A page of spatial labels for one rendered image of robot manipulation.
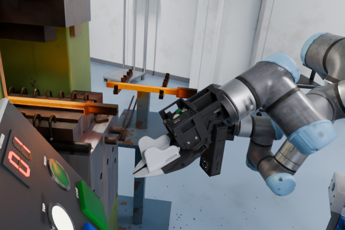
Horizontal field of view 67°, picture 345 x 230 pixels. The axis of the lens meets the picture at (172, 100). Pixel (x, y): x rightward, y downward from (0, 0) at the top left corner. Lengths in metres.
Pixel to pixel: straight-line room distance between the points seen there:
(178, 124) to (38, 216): 0.23
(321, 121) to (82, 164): 0.63
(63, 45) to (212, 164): 0.80
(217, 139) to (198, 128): 0.06
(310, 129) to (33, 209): 0.43
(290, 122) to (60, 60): 0.91
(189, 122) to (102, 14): 4.93
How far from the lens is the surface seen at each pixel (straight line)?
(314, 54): 0.90
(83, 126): 0.91
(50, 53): 1.16
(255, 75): 0.51
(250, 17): 4.12
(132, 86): 1.22
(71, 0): 0.77
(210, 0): 3.99
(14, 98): 1.01
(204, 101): 0.48
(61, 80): 1.18
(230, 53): 4.22
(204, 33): 4.03
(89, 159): 0.82
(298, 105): 0.51
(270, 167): 0.86
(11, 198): 0.33
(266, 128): 0.91
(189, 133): 0.45
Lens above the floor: 1.37
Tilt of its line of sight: 22 degrees down
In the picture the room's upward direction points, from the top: 5 degrees clockwise
